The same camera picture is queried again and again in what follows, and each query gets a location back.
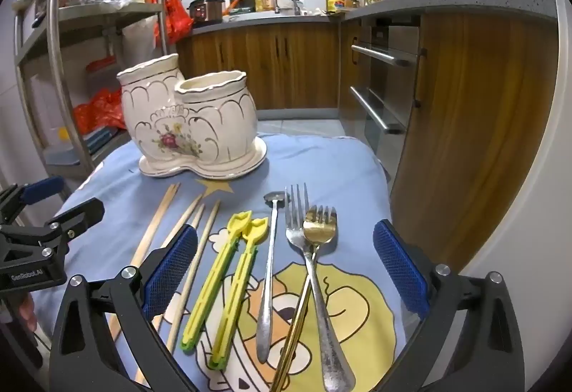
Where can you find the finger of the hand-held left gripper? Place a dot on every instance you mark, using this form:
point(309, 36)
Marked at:
point(42, 188)
point(82, 215)

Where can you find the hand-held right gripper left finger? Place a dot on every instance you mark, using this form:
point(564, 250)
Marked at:
point(172, 267)

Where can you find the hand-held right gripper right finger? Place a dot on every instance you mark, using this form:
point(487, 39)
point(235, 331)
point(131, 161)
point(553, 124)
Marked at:
point(400, 267)

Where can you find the gold fork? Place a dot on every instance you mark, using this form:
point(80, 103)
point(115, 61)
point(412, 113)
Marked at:
point(319, 229)

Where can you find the small silver spoon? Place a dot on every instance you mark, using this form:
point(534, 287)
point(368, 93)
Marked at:
point(268, 285)

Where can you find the silver fork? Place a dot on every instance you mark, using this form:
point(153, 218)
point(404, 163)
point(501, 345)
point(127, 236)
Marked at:
point(297, 226)

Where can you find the white floral ceramic utensil holder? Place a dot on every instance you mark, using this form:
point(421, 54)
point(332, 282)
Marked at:
point(196, 128)

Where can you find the person's left hand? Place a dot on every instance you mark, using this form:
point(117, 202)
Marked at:
point(26, 311)

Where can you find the clear plastic container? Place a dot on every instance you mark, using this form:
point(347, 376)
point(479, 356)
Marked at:
point(62, 146)

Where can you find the blue cutting boards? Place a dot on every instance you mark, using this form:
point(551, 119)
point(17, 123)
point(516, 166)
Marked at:
point(100, 137)

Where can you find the crumpled red plastic bag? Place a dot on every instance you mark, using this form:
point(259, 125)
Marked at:
point(100, 110)

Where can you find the blue cartoon printed cloth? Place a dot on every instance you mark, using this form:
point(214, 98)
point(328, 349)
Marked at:
point(335, 168)

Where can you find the red lid plastic container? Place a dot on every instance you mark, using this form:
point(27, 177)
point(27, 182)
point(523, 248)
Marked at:
point(102, 77)

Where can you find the wooden cabinet side panel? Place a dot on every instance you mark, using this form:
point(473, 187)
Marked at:
point(482, 128)

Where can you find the built-in steel oven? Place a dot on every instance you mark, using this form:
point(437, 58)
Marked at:
point(384, 97)

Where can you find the metal shelf rack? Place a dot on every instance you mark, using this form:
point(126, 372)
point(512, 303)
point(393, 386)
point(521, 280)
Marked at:
point(56, 17)

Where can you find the white hanging bag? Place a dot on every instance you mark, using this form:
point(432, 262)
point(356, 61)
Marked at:
point(138, 39)

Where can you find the large red plastic bag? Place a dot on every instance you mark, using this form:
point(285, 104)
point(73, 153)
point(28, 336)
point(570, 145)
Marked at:
point(174, 12)

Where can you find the wooden base cabinets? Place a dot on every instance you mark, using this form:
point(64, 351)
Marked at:
point(268, 66)

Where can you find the dark red rice cooker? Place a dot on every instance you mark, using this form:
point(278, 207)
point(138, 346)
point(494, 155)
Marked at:
point(205, 10)

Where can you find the yellow oil bottle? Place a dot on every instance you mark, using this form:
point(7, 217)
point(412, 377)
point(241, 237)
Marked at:
point(335, 4)

